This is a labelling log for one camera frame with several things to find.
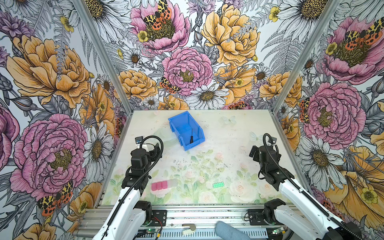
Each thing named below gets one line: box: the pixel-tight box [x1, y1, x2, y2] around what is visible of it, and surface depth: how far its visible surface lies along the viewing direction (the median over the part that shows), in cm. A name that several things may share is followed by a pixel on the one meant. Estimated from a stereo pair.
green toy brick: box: [212, 182, 225, 189], surface depth 85 cm
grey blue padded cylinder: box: [215, 221, 251, 240], surface depth 70 cm
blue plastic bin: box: [168, 110, 206, 151], surface depth 107 cm
